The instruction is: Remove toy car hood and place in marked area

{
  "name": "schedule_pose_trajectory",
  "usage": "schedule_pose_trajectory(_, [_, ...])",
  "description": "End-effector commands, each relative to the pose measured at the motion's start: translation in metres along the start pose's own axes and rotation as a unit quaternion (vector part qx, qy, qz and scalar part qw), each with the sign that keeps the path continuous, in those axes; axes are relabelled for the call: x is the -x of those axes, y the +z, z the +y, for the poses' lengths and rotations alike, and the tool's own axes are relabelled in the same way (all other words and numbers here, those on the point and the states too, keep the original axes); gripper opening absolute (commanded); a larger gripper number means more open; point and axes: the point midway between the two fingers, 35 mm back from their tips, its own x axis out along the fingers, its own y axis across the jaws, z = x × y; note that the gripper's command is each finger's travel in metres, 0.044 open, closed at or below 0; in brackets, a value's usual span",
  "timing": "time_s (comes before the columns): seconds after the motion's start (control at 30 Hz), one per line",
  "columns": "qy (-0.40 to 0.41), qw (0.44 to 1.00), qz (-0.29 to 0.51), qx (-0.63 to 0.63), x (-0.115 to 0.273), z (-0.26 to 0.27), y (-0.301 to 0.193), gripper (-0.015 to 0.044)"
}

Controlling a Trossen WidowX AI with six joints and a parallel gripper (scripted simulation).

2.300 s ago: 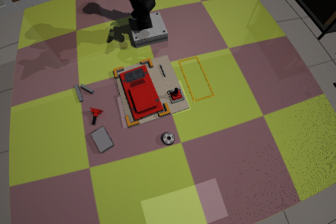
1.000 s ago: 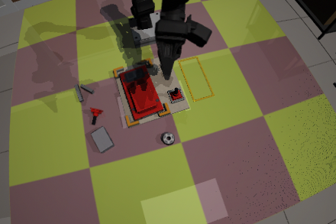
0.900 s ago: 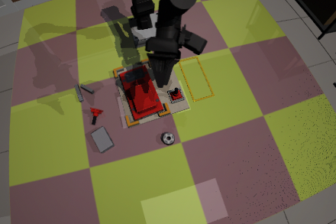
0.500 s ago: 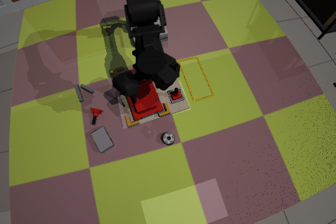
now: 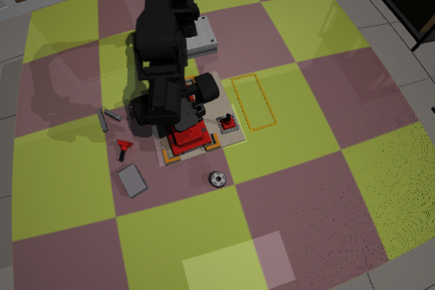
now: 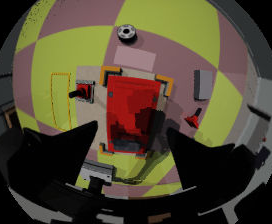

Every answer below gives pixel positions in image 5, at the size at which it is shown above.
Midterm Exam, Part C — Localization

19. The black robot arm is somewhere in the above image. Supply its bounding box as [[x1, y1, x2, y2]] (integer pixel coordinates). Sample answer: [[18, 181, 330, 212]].
[[132, 0, 206, 133]]

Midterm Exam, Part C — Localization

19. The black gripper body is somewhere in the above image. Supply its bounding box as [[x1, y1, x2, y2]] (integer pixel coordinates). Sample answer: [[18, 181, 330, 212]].
[[131, 73, 219, 126]]

